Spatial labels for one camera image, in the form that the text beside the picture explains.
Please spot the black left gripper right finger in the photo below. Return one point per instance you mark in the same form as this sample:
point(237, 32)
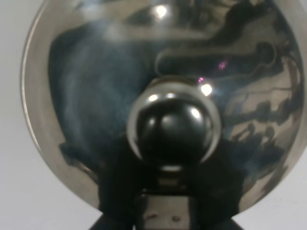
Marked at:
point(217, 183)

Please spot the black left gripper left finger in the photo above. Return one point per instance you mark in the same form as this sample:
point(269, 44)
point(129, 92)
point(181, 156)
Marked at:
point(120, 179)

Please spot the stainless steel teapot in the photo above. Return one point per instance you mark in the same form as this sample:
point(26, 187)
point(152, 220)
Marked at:
point(173, 78)

